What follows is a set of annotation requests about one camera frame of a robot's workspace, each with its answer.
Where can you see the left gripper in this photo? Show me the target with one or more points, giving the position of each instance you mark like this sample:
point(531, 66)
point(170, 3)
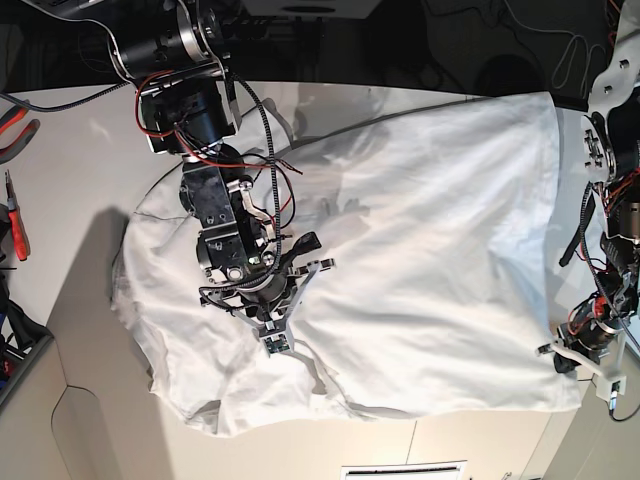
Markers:
point(586, 348)

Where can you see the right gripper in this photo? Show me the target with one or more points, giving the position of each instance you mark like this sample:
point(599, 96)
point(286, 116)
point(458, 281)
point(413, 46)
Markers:
point(268, 307)

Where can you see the white t-shirt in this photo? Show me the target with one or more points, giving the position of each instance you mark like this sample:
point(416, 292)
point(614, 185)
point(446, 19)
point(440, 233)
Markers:
point(436, 221)

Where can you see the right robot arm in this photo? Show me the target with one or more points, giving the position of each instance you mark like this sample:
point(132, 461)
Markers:
point(186, 105)

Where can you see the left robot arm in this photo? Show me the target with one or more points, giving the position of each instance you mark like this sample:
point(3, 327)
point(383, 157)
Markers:
point(607, 235)

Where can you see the grey bin left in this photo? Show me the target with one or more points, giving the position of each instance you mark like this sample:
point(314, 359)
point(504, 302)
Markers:
point(23, 342)

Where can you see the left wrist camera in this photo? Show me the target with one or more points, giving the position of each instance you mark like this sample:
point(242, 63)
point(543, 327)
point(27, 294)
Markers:
point(611, 388)

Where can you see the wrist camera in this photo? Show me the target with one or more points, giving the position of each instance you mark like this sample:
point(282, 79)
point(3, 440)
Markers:
point(276, 344)
point(611, 388)

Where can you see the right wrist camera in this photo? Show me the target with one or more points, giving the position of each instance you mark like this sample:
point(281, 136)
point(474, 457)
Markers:
point(276, 344)

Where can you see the red handled screwdriver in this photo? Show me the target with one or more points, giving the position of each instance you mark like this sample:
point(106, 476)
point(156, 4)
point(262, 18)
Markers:
point(20, 242)

